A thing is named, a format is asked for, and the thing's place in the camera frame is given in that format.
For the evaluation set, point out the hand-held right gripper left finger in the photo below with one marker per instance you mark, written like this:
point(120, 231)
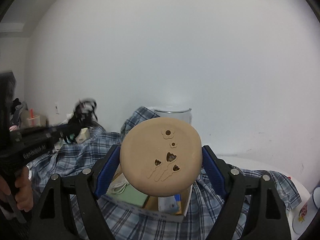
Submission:
point(110, 172)

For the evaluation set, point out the cup with red straw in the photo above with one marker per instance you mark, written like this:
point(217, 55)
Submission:
point(33, 121)

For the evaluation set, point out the white cylindrical bin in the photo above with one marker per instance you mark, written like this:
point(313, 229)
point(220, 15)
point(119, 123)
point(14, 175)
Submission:
point(180, 116)

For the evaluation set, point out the black white fluffy item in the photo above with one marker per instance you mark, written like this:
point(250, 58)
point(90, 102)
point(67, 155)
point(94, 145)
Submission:
point(83, 107)

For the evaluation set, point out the white blue packet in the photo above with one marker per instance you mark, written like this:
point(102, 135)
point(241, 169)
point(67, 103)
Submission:
point(167, 203)

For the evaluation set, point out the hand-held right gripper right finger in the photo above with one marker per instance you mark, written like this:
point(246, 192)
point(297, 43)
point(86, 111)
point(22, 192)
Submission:
point(212, 170)

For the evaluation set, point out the grey dark cloth pile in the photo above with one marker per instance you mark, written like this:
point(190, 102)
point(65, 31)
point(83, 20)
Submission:
point(18, 110)

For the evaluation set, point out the small beige box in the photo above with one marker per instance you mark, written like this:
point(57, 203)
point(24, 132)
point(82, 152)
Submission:
point(83, 136)

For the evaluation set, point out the cardboard box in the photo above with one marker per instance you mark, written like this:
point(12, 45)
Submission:
point(188, 198)

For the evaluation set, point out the person's left hand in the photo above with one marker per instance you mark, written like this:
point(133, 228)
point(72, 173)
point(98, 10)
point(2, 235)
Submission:
point(23, 192)

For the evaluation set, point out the blue plaid shirt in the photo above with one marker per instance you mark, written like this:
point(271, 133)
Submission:
point(75, 155)

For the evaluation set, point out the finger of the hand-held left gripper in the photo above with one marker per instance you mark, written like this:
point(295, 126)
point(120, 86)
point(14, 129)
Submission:
point(60, 130)

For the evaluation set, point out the white bowl blue rim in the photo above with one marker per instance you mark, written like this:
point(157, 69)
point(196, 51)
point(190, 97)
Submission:
point(317, 197)

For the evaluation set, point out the light green flat pad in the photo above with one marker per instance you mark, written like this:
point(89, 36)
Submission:
point(130, 196)

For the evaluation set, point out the white cup red print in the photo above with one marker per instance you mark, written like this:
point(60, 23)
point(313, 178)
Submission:
point(303, 212)

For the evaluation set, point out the tan round disc heart cutouts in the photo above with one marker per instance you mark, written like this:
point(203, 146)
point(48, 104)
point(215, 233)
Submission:
point(150, 155)

